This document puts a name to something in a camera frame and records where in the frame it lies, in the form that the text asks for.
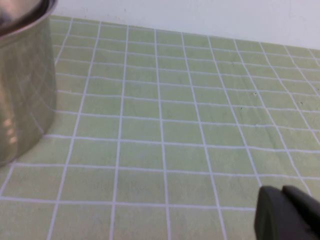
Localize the stainless steel pot black handles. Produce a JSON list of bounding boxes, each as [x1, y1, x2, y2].
[[0, 9, 58, 168]]

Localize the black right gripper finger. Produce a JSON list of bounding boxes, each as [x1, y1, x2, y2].
[[253, 185, 320, 240]]

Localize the green grid tablecloth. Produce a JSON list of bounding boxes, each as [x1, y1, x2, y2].
[[0, 15, 320, 240]]

